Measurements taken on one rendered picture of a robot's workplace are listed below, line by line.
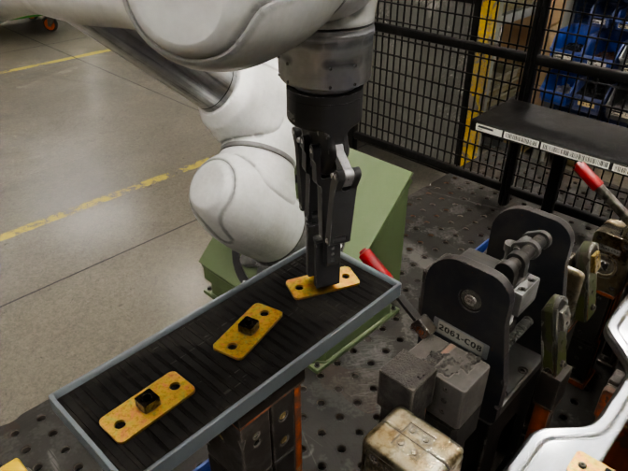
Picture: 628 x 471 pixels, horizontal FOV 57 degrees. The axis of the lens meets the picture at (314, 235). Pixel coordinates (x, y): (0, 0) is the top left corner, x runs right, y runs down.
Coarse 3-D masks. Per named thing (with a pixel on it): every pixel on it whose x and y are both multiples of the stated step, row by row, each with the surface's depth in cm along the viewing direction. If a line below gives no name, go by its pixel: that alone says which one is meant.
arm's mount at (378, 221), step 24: (384, 168) 119; (360, 192) 120; (384, 192) 117; (360, 216) 118; (384, 216) 115; (216, 240) 135; (360, 240) 116; (384, 240) 119; (216, 264) 133; (240, 264) 129; (384, 264) 123; (216, 288) 137; (384, 312) 131; (360, 336) 127
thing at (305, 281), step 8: (344, 272) 71; (352, 272) 71; (288, 280) 69; (296, 280) 69; (304, 280) 69; (312, 280) 69; (344, 280) 69; (352, 280) 69; (288, 288) 68; (304, 288) 68; (312, 288) 68; (320, 288) 68; (328, 288) 68; (336, 288) 68; (344, 288) 68; (296, 296) 67; (304, 296) 67; (312, 296) 67
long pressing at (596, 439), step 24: (624, 312) 89; (624, 336) 85; (624, 360) 81; (624, 384) 76; (624, 408) 74; (552, 432) 70; (576, 432) 70; (600, 432) 70; (528, 456) 67; (552, 456) 68; (600, 456) 68
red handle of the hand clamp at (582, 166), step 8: (576, 168) 100; (584, 168) 99; (584, 176) 100; (592, 176) 99; (592, 184) 99; (600, 184) 99; (600, 192) 99; (608, 192) 99; (608, 200) 99; (616, 200) 98; (616, 208) 98; (624, 208) 98; (624, 216) 98
